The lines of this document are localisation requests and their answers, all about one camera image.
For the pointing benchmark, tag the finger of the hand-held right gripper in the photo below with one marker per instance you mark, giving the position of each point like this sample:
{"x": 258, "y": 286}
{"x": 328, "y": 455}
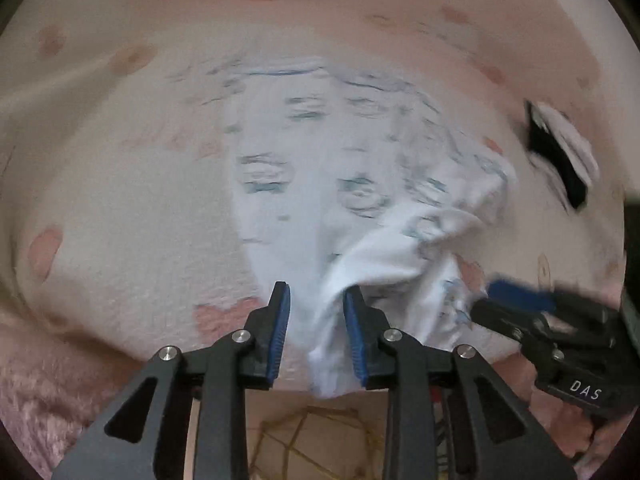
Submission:
{"x": 520, "y": 295}
{"x": 505, "y": 320}

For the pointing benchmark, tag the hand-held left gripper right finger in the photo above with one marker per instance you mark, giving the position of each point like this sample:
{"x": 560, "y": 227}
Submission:
{"x": 354, "y": 335}

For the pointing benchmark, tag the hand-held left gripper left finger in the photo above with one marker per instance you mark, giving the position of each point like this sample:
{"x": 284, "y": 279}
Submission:
{"x": 279, "y": 330}

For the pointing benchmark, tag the white printed pants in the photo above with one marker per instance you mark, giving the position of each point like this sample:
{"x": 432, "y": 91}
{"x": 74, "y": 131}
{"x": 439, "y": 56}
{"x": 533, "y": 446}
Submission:
{"x": 310, "y": 210}

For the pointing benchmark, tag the black and white garment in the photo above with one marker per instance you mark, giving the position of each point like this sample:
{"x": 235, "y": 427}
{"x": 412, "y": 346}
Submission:
{"x": 550, "y": 155}

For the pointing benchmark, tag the pink cat-print blanket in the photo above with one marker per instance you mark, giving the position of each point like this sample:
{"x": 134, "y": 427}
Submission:
{"x": 125, "y": 210}

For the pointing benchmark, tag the pink fuzzy blanket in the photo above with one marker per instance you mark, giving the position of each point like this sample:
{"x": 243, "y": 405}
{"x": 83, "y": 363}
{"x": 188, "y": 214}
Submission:
{"x": 40, "y": 400}

